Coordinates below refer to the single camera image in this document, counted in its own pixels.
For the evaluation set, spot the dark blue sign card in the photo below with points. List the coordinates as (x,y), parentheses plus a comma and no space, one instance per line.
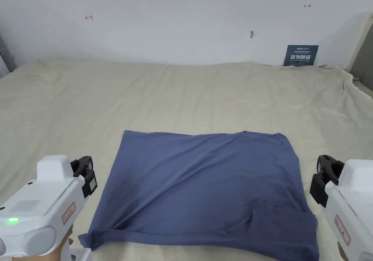
(301,55)

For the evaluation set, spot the grey padded headboard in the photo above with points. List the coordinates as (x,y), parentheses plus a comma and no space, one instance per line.
(364,63)

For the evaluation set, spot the dark blue shirt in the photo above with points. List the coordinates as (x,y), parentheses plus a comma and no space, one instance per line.
(198,185)

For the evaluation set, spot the bed with beige sheet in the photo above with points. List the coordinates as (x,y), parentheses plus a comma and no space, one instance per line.
(174,98)

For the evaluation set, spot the person's right hand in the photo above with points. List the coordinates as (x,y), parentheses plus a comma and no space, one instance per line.
(342,253)

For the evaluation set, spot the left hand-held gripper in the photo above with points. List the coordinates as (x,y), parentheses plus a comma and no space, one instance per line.
(35,211)

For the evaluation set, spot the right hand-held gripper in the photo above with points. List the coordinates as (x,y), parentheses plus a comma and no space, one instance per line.
(355,202)

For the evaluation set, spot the person's left hand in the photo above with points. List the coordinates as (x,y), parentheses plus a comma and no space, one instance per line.
(58,250)

